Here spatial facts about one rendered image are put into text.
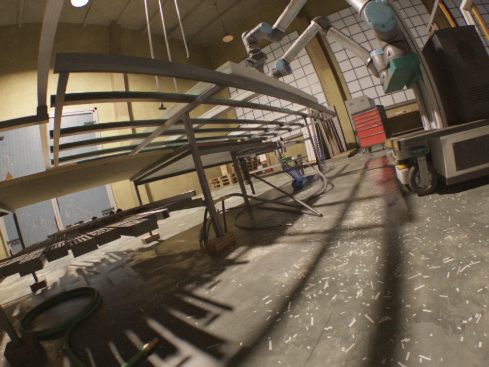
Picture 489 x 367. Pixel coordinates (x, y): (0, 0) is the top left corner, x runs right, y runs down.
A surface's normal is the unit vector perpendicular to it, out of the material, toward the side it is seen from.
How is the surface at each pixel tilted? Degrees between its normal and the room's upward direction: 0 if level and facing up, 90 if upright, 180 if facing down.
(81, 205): 90
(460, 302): 0
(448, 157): 90
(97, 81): 90
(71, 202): 90
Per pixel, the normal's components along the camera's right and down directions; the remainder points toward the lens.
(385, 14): -0.65, 0.32
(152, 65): 0.75, -0.18
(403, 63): -0.53, 0.20
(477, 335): -0.28, -0.96
